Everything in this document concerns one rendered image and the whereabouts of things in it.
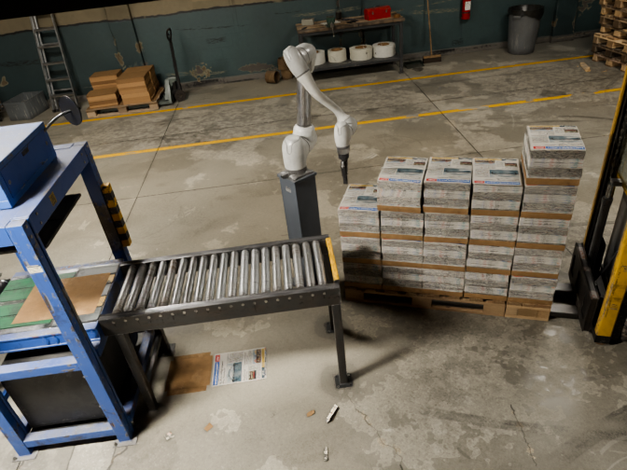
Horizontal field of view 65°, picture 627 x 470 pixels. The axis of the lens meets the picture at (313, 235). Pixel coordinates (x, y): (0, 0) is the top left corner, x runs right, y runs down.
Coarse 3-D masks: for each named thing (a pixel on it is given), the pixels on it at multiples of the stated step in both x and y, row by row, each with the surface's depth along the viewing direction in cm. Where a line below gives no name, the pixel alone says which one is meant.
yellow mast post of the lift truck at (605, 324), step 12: (624, 240) 275; (624, 252) 278; (624, 264) 282; (612, 276) 291; (624, 276) 287; (612, 288) 293; (624, 288) 291; (612, 300) 298; (600, 312) 309; (612, 312) 303; (600, 324) 310; (612, 324) 307
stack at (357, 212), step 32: (352, 192) 353; (352, 224) 340; (384, 224) 334; (416, 224) 327; (448, 224) 321; (480, 224) 315; (512, 224) 308; (352, 256) 356; (384, 256) 349; (416, 256) 342; (448, 256) 334; (480, 256) 328; (512, 256) 321; (352, 288) 373; (448, 288) 350; (480, 288) 342
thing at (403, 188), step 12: (384, 180) 314; (396, 180) 313; (408, 180) 311; (420, 180) 310; (384, 192) 319; (396, 192) 317; (408, 192) 314; (420, 192) 311; (384, 204) 324; (396, 204) 321; (408, 204) 319; (420, 204) 317
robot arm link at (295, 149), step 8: (288, 136) 336; (296, 136) 335; (288, 144) 332; (296, 144) 332; (304, 144) 339; (288, 152) 334; (296, 152) 333; (304, 152) 338; (288, 160) 337; (296, 160) 336; (304, 160) 340; (288, 168) 341; (296, 168) 339
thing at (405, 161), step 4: (388, 160) 337; (392, 160) 337; (396, 160) 336; (400, 160) 335; (404, 160) 335; (408, 160) 334; (412, 160) 334; (416, 160) 333; (420, 160) 333; (424, 160) 332; (384, 164) 333; (388, 164) 333; (392, 164) 332; (396, 164) 332; (400, 164) 331; (404, 164) 331; (408, 164) 330; (412, 164) 329; (416, 164) 329; (420, 164) 328; (424, 164) 328
